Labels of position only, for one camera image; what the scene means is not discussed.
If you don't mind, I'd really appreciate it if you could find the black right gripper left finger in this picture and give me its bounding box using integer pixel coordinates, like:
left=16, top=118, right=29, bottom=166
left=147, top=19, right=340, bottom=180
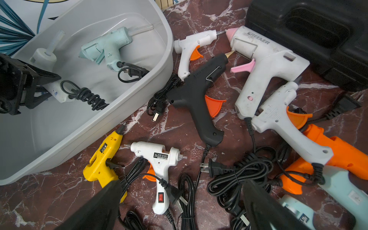
left=57, top=181, right=122, bottom=230

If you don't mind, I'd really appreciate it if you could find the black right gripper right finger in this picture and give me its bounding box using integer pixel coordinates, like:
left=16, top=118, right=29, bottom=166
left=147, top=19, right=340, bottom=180
left=242, top=180, right=308, bottom=230

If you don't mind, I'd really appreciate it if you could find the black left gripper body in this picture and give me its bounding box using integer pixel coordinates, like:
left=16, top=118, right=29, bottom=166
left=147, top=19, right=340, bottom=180
left=1, top=53, right=61, bottom=115

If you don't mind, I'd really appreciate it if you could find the white blue-trigger glue gun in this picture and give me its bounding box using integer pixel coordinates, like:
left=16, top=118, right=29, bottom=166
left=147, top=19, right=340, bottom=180
left=28, top=30, right=75, bottom=104

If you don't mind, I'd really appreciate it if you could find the mint green glue gun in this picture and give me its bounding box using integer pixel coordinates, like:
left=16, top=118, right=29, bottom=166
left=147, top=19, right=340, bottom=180
left=79, top=24, right=155, bottom=72

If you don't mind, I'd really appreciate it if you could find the light blue glue gun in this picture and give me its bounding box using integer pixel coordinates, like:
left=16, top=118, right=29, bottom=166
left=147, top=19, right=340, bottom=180
left=279, top=195, right=315, bottom=230
left=320, top=166, right=368, bottom=230

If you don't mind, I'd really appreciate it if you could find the yellow glue gun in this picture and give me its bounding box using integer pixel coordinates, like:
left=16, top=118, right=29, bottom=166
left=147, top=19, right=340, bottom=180
left=83, top=125, right=126, bottom=188

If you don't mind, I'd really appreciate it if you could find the white labelled mini glue gun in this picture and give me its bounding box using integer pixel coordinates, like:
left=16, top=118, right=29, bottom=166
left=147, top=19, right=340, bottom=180
left=125, top=141, right=187, bottom=215

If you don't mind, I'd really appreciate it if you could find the orange glue gun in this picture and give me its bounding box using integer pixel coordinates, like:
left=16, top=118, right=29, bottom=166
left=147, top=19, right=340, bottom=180
left=280, top=124, right=368, bottom=195

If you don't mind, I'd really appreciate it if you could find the grey plastic storage box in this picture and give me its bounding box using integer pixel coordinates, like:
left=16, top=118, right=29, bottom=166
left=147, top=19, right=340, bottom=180
left=1, top=1, right=173, bottom=185

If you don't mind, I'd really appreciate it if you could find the black orange-trigger glue gun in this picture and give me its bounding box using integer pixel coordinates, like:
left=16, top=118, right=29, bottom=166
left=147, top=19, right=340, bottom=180
left=167, top=53, right=228, bottom=147

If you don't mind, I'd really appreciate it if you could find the large white pink-trigger glue gun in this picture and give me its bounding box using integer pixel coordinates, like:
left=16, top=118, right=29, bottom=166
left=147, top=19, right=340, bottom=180
left=226, top=26, right=310, bottom=119

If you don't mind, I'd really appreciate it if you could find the small white orange-trigger glue gun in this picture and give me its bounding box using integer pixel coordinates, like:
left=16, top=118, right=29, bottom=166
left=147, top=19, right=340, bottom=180
left=174, top=30, right=225, bottom=81

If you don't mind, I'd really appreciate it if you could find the black plastic tool case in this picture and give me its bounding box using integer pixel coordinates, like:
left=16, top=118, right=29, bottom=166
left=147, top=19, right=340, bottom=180
left=245, top=1, right=368, bottom=92

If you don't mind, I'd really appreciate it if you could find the black bundled power cable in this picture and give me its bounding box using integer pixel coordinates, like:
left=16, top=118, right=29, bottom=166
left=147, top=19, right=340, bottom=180
left=146, top=73, right=185, bottom=123

